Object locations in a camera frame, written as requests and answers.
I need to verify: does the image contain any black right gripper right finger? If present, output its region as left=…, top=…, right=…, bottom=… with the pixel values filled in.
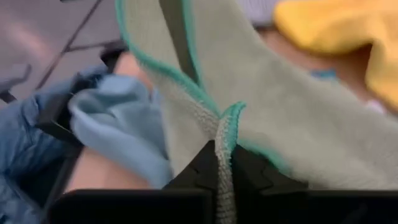
left=233, top=144, right=398, bottom=224

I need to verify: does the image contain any light blue microfiber towel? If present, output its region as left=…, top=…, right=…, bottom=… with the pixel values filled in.
left=0, top=63, right=174, bottom=224

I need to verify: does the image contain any pale green teal-edged towel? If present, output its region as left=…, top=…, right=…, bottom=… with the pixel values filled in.
left=114, top=0, right=398, bottom=224

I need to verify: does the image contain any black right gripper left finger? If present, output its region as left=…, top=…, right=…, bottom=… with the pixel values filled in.
left=46, top=139, right=219, bottom=224

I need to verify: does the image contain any yellow microfiber towel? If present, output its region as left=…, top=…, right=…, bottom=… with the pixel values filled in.
left=273, top=0, right=398, bottom=111

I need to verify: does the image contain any black metal table frame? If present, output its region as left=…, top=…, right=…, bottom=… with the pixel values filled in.
left=0, top=39, right=129, bottom=215

